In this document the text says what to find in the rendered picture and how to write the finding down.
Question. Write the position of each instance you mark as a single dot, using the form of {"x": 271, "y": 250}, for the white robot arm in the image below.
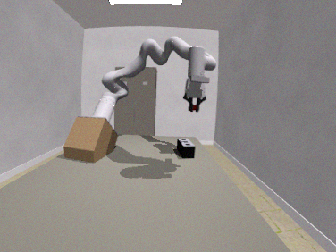
{"x": 199, "y": 61}

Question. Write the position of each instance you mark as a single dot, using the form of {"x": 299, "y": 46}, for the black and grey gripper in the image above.
{"x": 196, "y": 90}

